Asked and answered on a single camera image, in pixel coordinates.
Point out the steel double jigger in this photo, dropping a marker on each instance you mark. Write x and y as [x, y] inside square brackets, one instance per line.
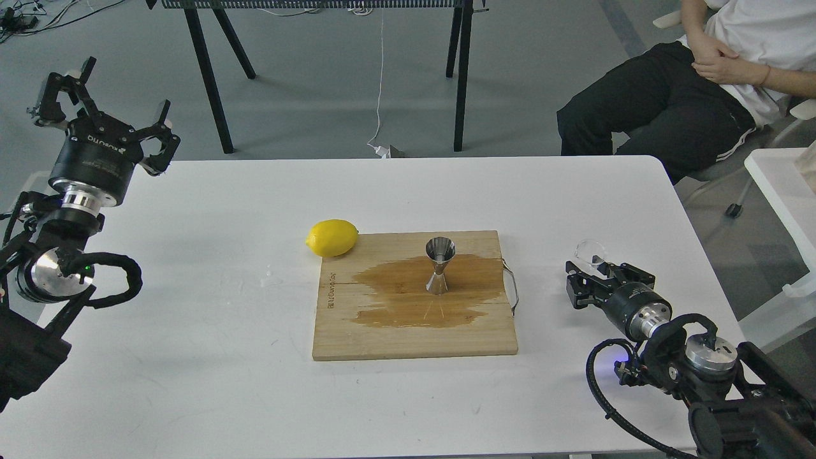
[440, 251]

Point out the yellow lemon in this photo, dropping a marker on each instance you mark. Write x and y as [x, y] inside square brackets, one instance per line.
[331, 238]

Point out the clear glass measuring cup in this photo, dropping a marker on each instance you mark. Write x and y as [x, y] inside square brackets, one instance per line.
[589, 255]

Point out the seated person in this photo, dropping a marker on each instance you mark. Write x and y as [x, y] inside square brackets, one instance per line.
[692, 102]

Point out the white office chair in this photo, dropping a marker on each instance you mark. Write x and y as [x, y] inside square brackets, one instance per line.
[747, 157]

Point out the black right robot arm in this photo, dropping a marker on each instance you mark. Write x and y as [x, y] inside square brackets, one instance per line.
[739, 403]

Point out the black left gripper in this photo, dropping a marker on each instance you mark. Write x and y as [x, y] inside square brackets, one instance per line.
[95, 159]

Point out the wooden cutting board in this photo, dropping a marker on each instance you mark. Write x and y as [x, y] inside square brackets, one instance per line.
[373, 304]

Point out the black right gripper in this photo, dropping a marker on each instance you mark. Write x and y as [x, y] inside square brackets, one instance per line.
[626, 297]

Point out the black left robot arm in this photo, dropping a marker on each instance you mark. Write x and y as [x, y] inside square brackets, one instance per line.
[47, 275]

